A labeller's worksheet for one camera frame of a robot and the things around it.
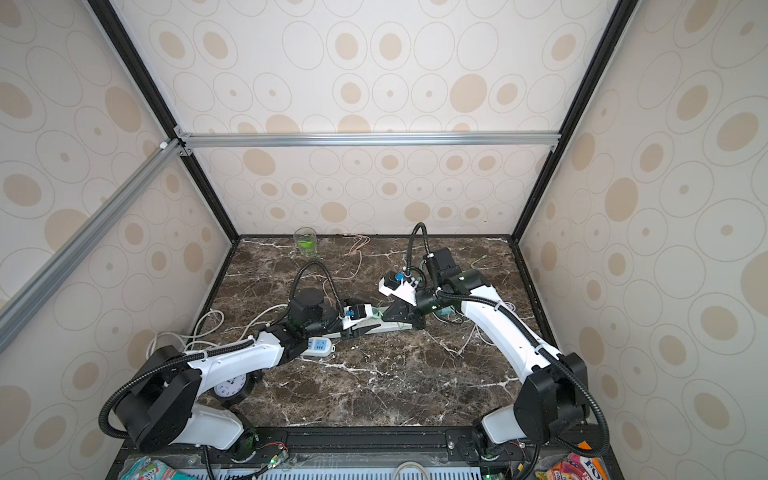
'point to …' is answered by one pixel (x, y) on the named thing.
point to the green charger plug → (377, 312)
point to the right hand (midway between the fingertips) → (397, 311)
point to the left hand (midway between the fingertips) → (382, 313)
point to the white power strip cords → (211, 334)
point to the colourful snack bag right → (575, 467)
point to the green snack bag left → (144, 468)
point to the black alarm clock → (237, 388)
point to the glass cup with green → (306, 239)
